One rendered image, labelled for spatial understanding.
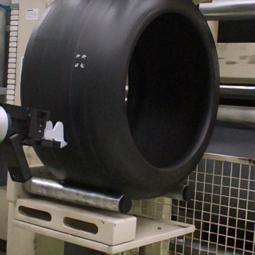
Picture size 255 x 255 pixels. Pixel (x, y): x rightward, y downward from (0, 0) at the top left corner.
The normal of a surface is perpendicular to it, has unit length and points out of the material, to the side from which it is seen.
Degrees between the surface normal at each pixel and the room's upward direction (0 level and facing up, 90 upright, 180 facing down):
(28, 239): 90
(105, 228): 90
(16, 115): 90
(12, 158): 116
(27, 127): 83
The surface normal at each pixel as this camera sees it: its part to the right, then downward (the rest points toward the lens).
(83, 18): -0.49, -0.52
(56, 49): -0.57, -0.29
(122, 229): 0.79, 0.08
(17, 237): -0.62, 0.00
